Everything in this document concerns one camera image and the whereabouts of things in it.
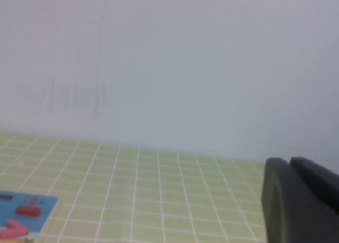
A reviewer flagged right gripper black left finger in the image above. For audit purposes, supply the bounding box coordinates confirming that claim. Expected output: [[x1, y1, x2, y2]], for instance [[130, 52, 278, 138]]
[[261, 157, 339, 243]]

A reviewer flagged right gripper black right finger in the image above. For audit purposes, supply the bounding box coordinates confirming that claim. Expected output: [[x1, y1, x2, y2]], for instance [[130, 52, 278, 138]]
[[290, 156, 339, 214]]

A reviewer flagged blue wooden puzzle board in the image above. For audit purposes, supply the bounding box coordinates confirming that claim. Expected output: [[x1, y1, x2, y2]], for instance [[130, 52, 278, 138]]
[[0, 191, 58, 240]]

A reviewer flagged green checked tablecloth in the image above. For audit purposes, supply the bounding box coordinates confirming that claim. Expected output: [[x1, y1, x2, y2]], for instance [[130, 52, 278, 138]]
[[0, 130, 268, 243]]

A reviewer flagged red minus sign block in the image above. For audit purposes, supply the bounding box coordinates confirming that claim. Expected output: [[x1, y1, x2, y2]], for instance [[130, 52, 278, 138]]
[[15, 205, 42, 218]]

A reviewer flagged pink greater-than sign block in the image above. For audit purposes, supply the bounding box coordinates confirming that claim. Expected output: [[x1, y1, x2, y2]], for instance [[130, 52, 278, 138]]
[[0, 218, 29, 239]]

